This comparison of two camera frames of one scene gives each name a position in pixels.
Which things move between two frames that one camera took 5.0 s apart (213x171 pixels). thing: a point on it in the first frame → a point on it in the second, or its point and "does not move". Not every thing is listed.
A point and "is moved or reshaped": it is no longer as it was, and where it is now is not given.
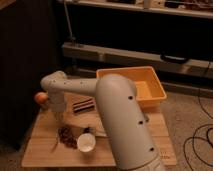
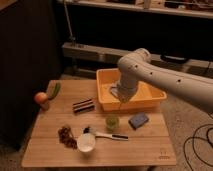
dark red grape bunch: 65,135 does not move
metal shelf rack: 174,37 does not move
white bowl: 86,142 does not move
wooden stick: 55,145 is moved or reshaped
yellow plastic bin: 149,88 does not move
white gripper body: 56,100 → 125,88
